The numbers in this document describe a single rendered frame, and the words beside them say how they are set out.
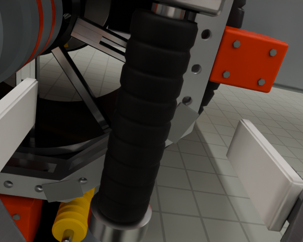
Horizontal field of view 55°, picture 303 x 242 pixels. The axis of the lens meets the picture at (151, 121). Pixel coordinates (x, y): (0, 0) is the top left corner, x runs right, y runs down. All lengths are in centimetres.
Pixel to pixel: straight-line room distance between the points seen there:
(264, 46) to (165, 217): 110
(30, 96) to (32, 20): 13
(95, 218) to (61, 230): 34
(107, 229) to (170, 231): 115
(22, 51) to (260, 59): 28
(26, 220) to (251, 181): 40
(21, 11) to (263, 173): 23
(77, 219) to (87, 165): 12
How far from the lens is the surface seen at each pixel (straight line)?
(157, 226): 135
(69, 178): 46
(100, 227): 21
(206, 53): 39
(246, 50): 40
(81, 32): 48
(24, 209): 50
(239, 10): 48
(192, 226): 141
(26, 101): 17
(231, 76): 40
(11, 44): 27
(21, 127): 17
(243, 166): 19
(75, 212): 54
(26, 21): 29
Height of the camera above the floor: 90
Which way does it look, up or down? 23 degrees down
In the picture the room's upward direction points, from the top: 14 degrees clockwise
